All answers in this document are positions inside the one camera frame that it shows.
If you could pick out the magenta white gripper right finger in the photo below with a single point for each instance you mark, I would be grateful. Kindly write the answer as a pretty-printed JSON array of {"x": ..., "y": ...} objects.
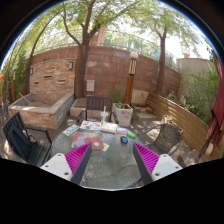
[{"x": 153, "y": 166}]

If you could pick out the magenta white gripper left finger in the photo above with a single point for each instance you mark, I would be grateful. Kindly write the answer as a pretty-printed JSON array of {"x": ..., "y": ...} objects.
[{"x": 70, "y": 166}]

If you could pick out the red pink mouse pad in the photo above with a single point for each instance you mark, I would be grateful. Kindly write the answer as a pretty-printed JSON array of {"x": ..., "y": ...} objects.
[{"x": 81, "y": 138}]

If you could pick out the blue black computer mouse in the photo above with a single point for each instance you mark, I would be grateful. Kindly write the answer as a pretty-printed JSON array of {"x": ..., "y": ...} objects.
[{"x": 124, "y": 140}]

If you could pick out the wicker metal chair right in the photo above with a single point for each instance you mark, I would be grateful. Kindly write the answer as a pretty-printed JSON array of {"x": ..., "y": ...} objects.
[{"x": 167, "y": 141}]

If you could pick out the black white patterned card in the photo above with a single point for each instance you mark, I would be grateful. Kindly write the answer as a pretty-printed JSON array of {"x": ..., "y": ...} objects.
[{"x": 70, "y": 130}]

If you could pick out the round glass patio table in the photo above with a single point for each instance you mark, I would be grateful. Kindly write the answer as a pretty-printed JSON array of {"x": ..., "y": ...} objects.
[{"x": 115, "y": 168}]

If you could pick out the green marker tube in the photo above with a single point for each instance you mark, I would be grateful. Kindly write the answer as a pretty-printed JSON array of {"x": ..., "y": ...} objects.
[{"x": 131, "y": 135}]

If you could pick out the yellow sticky note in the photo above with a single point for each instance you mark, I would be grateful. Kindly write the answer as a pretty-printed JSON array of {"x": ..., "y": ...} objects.
[{"x": 106, "y": 146}]

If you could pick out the black metal chair left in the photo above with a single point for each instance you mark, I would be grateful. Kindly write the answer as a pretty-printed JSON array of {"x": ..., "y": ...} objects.
[{"x": 24, "y": 145}]

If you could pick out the colourful illustrated magazine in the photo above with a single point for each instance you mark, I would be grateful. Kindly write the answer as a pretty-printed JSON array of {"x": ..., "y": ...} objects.
[{"x": 91, "y": 125}]

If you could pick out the wooden slat fence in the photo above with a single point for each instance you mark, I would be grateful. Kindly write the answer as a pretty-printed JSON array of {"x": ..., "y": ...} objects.
[{"x": 194, "y": 129}]

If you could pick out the clear plastic cup with straw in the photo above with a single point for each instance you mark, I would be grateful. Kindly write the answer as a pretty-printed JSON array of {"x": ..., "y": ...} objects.
[{"x": 104, "y": 115}]

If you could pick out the white square planter box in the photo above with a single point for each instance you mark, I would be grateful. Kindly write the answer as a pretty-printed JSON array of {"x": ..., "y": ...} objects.
[{"x": 124, "y": 113}]

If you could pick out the stone water basin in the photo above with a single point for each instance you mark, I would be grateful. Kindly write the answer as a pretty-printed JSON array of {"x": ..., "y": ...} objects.
[{"x": 39, "y": 111}]

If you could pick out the dark slatted patio chair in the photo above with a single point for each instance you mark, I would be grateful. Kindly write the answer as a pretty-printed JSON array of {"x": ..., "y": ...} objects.
[{"x": 99, "y": 103}]

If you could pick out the folded red patio umbrella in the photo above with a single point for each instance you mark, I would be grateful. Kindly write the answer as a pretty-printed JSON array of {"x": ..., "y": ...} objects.
[{"x": 217, "y": 120}]

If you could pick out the slim right tree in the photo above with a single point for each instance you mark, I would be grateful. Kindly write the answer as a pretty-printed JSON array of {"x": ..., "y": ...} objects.
[{"x": 166, "y": 23}]

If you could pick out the large central tree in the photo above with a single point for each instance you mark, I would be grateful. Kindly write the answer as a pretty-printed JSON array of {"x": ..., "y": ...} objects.
[{"x": 82, "y": 19}]

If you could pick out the wooden lamp post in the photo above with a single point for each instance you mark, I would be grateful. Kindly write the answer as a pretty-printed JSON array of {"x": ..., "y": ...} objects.
[{"x": 130, "y": 79}]

